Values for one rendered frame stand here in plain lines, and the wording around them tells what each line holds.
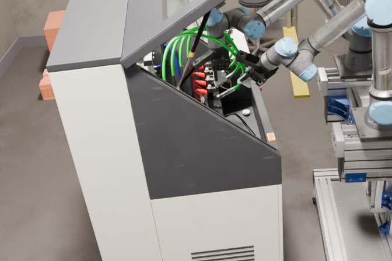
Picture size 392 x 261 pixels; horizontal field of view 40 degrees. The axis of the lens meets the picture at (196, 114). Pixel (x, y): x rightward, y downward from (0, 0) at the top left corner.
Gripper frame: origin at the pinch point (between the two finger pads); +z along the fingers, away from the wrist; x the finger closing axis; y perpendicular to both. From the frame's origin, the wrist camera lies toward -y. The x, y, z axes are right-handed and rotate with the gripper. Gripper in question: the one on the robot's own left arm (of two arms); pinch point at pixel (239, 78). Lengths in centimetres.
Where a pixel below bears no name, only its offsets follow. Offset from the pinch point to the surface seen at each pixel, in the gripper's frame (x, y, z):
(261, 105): 14.9, 20.2, 23.5
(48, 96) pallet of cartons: 57, -83, 266
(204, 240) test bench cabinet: -47, 39, 50
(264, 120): 3.9, 23.9, 16.6
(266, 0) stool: 203, 7, 150
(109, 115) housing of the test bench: -47, -32, 11
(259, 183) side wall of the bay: -24.7, 36.4, 15.4
